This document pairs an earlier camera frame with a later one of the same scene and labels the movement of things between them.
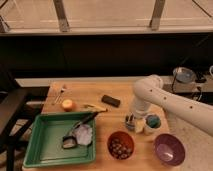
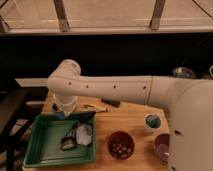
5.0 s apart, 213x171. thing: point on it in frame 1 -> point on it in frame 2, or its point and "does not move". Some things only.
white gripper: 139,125 -> 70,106
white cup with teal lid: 152,124 does not move
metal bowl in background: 185,75 does not move
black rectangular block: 110,100 does not move
